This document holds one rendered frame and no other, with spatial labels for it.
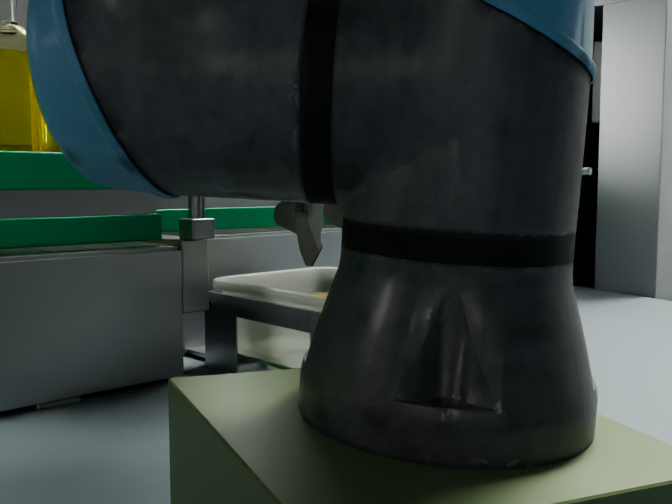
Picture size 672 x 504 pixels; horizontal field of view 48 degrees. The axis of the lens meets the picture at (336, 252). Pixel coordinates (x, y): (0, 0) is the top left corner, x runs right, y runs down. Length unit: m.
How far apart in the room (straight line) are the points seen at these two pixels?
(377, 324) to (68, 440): 0.33
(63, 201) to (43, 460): 0.23
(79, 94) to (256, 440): 0.17
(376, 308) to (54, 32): 0.19
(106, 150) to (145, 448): 0.27
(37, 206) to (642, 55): 1.01
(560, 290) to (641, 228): 1.01
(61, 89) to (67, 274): 0.33
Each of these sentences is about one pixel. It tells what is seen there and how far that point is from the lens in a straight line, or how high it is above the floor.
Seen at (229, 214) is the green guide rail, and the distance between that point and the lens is 0.90.
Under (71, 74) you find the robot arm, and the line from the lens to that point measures 0.37.
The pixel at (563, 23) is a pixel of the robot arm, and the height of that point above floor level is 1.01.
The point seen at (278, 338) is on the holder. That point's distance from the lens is 0.71.
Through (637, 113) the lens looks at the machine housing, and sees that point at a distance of 1.38.
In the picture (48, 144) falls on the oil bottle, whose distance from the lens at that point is 0.82.
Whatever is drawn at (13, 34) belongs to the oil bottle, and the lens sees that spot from 0.82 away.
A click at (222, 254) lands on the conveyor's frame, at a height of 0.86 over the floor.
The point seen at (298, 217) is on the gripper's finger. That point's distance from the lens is 0.73.
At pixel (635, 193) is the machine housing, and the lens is 1.38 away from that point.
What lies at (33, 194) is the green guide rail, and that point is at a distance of 0.69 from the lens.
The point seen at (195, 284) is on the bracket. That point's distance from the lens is 0.74.
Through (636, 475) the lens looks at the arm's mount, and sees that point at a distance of 0.36.
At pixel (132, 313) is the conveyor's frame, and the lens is 0.71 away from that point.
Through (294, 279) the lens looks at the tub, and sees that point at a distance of 0.86.
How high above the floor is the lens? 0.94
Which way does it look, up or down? 5 degrees down
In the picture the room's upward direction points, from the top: straight up
